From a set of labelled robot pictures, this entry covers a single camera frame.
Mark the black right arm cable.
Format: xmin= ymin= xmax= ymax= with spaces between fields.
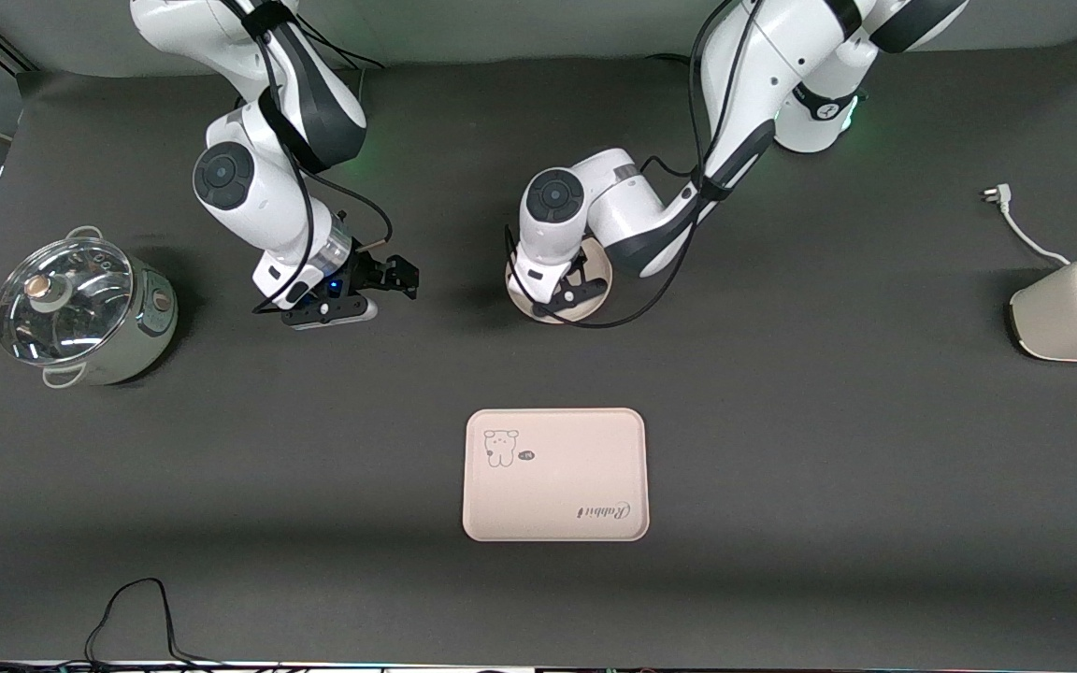
xmin=237 ymin=0 xmax=395 ymax=315

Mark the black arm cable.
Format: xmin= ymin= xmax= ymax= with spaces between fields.
xmin=237 ymin=0 xmax=395 ymax=315
xmin=505 ymin=0 xmax=783 ymax=331

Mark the glass pot lid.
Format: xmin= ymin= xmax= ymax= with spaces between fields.
xmin=0 ymin=236 xmax=135 ymax=365

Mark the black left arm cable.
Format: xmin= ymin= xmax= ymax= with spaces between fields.
xmin=505 ymin=0 xmax=783 ymax=331

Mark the cream toaster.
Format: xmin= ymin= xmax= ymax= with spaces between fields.
xmin=1009 ymin=255 xmax=1077 ymax=363

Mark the black loose cable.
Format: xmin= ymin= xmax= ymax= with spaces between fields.
xmin=85 ymin=578 xmax=222 ymax=666

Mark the cream round plate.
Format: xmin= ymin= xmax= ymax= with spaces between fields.
xmin=505 ymin=238 xmax=614 ymax=325

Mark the white toaster power cable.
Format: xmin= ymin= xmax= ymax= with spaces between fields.
xmin=980 ymin=184 xmax=1070 ymax=266

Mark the cream rabbit print tray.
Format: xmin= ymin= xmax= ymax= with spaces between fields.
xmin=462 ymin=408 xmax=650 ymax=543

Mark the pale green electric pot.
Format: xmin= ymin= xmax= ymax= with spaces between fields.
xmin=0 ymin=225 xmax=179 ymax=389

